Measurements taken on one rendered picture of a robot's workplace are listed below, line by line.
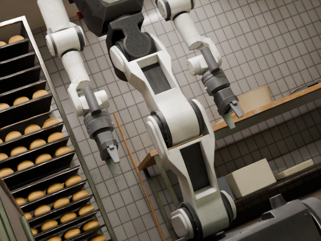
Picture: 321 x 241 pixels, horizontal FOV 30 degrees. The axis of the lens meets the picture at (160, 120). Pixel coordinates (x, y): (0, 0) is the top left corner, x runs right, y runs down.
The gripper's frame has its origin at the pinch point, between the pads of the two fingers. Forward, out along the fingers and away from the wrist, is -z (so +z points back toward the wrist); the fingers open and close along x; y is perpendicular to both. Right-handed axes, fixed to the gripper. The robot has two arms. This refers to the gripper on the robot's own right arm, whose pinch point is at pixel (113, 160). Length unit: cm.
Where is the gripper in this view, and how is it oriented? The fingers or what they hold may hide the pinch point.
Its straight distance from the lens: 203.2
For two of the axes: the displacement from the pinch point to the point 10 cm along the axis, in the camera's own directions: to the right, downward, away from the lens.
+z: -3.9, -8.5, 3.6
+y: 9.1, -3.0, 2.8
